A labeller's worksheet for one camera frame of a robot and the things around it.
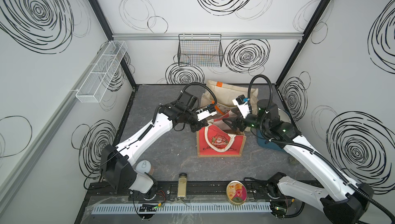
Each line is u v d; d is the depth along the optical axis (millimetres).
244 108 598
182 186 723
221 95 928
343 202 380
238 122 618
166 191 731
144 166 764
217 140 807
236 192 707
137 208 696
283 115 1018
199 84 569
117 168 394
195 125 667
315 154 443
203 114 651
